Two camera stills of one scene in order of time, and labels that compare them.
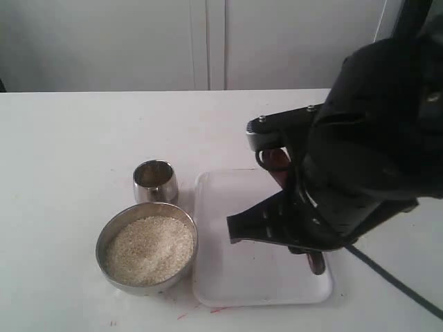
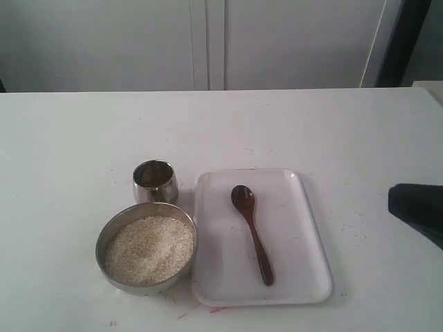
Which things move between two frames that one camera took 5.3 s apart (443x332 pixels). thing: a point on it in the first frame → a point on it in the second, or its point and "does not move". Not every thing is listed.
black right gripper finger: x=277 y=218 → x=421 y=206
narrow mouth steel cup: x=155 y=181 does not move
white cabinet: x=72 y=45 does not move
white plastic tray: x=248 y=273 does not move
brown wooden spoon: x=278 y=162 → x=243 y=198
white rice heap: x=149 y=249 does not move
